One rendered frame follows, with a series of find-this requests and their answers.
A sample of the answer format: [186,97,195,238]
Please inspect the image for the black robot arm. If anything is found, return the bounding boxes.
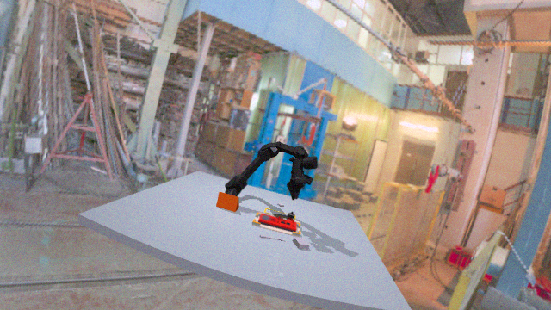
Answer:
[225,141,318,196]

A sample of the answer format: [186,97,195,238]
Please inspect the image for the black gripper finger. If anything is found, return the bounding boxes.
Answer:
[292,184,305,199]
[288,187,295,200]

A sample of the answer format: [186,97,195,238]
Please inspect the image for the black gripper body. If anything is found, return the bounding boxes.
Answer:
[287,168,307,187]

